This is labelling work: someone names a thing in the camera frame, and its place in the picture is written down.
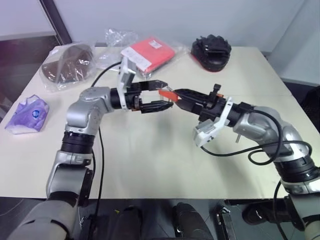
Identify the red cloth in plastic bag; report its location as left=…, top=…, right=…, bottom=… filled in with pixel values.
left=96, top=35, right=191, bottom=77

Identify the red hex key holder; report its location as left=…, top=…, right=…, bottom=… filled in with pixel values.
left=158, top=89, right=180, bottom=103

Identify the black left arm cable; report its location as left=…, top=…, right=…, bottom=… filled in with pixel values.
left=89, top=61, right=126, bottom=218

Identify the brown item in plastic bag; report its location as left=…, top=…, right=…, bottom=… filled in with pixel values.
left=41, top=40, right=98, bottom=93

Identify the purple item in plastic bag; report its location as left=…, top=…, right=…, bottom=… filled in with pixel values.
left=4, top=94, right=51, bottom=135

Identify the black bracket with metal clip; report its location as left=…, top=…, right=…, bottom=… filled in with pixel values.
left=215, top=204, right=235, bottom=240

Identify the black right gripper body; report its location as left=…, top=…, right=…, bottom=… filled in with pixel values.
left=198, top=84, right=227, bottom=123

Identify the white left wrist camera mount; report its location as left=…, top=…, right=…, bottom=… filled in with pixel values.
left=116, top=55, right=138, bottom=111

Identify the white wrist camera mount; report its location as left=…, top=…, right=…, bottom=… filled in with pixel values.
left=116, top=55, right=138, bottom=111
left=192, top=96, right=235, bottom=148

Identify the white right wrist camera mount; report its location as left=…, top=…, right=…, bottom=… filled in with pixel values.
left=192, top=96, right=235, bottom=148

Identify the black item with red base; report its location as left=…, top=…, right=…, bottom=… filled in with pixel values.
left=190, top=33, right=233, bottom=74

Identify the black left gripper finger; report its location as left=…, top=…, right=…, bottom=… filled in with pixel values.
left=141, top=100, right=175, bottom=115
left=149, top=79, right=169, bottom=91

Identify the empty clear plastic bag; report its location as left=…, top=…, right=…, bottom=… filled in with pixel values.
left=104, top=27, right=139, bottom=49

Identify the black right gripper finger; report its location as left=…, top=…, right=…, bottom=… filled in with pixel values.
left=177, top=98, right=202, bottom=114
left=174, top=87, right=213, bottom=104

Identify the dark pillar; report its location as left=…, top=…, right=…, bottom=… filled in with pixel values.
left=39, top=0, right=74, bottom=46

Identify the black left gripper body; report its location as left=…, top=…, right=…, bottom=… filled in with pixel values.
left=123, top=81, right=151, bottom=115

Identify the dark rounded shape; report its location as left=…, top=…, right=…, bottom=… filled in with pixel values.
left=171, top=202, right=215, bottom=240
left=241, top=201, right=272, bottom=226

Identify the black chair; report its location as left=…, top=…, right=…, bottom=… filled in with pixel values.
left=298, top=85, right=320, bottom=121

